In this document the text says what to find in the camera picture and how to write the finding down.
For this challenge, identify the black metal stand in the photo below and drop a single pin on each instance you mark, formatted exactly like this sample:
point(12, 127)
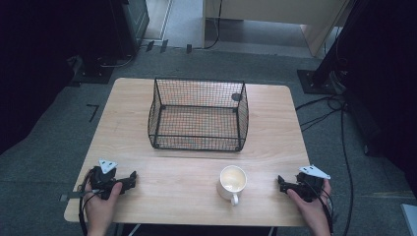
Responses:
point(327, 70)

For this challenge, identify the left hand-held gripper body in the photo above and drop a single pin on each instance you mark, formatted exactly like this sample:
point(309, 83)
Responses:
point(104, 179)

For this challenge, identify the person's right hand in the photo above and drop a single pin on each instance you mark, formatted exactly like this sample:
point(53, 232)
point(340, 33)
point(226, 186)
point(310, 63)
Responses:
point(311, 211)

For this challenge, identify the black cabinet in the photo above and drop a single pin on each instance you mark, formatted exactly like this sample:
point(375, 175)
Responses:
point(131, 23)

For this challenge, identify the dark curtain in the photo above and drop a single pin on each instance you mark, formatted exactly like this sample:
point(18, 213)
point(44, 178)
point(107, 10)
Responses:
point(390, 82)
point(39, 65)

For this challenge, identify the person's left hand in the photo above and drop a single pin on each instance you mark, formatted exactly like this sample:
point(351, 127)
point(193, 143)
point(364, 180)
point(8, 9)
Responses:
point(102, 209)

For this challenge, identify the white box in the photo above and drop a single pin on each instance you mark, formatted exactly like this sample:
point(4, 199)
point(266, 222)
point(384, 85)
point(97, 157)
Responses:
point(410, 219)

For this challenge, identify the black angled floor tape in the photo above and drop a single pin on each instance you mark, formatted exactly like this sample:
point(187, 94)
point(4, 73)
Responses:
point(94, 109)

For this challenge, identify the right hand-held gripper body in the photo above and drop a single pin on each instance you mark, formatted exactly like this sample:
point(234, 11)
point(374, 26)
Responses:
point(310, 187)

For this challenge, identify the white cup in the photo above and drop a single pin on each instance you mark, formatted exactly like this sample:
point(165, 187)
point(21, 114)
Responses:
point(232, 182)

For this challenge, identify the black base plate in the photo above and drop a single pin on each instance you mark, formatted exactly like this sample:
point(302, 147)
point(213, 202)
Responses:
point(93, 73)

